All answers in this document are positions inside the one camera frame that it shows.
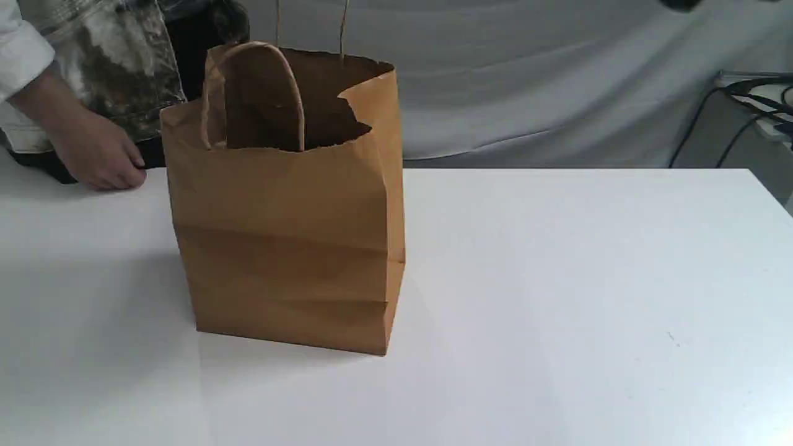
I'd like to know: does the person's forearm white sleeve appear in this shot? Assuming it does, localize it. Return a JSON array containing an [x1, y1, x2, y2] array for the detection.
[[1, 1, 92, 131]]

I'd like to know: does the brown paper bag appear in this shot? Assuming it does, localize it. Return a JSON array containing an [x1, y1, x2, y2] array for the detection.
[[160, 12, 406, 356]]

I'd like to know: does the person's bare hand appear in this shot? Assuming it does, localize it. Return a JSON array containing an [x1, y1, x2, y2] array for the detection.
[[40, 109, 146, 190]]

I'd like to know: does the grey backdrop cloth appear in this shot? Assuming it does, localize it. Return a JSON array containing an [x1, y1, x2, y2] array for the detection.
[[248, 0, 793, 160]]

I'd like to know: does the black cables bundle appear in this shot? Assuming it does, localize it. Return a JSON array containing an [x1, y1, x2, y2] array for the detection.
[[669, 77, 793, 169]]

